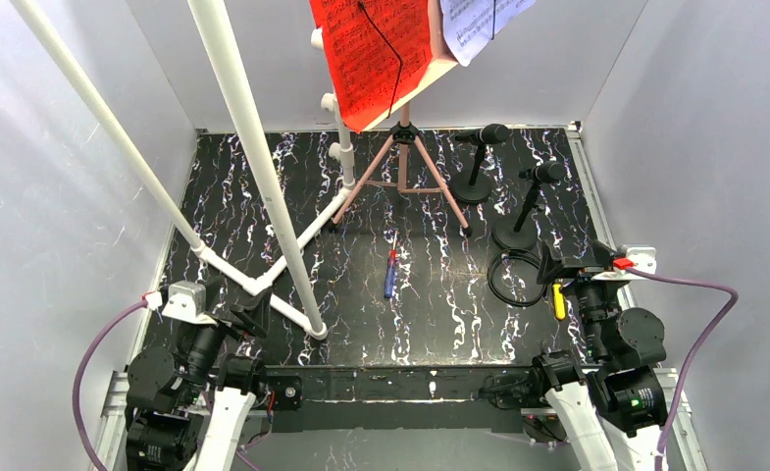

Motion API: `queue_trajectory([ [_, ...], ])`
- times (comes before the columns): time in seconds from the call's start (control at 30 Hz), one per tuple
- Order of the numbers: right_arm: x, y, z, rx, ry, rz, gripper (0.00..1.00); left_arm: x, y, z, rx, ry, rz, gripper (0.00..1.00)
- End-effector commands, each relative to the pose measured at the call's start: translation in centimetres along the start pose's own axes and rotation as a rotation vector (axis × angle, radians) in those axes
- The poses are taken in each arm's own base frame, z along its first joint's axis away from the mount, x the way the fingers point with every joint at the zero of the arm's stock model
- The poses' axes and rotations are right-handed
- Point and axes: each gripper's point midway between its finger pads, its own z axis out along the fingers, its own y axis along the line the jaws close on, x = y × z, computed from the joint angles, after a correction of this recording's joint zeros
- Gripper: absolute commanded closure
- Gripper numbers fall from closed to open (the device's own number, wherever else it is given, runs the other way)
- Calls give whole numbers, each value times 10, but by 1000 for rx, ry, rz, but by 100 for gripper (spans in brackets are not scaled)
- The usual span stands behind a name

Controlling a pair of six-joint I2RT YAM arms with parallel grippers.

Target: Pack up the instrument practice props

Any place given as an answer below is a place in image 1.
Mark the black microphone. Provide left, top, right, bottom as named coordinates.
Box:
left=454, top=124, right=512, bottom=145
left=518, top=162, right=567, bottom=184

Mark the white PVC pipe frame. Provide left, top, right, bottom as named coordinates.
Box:
left=13, top=1, right=349, bottom=340

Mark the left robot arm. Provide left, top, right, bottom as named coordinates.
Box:
left=126, top=276, right=302, bottom=470

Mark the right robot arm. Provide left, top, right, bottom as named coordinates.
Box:
left=478, top=241, right=669, bottom=470

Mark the blue red screwdriver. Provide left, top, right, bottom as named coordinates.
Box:
left=384, top=233, right=398, bottom=299

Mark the pink tripod music stand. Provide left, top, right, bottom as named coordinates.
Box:
left=328, top=0, right=474, bottom=236

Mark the white sheet music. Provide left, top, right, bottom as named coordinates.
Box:
left=439, top=0, right=536, bottom=67

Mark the red sheet music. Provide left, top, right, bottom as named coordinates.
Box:
left=309, top=0, right=433, bottom=131

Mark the yellow handled tool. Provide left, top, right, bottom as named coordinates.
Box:
left=552, top=284, right=566, bottom=321

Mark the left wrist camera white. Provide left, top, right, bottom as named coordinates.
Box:
left=162, top=281, right=209, bottom=325

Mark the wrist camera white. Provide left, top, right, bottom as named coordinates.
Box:
left=162, top=281, right=209, bottom=325
left=612, top=244, right=657, bottom=275

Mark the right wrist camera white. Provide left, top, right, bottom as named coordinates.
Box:
left=612, top=244, right=657, bottom=275

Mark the coiled black cable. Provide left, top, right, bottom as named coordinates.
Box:
left=486, top=249, right=549, bottom=308

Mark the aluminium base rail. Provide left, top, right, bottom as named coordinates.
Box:
left=97, top=365, right=708, bottom=470

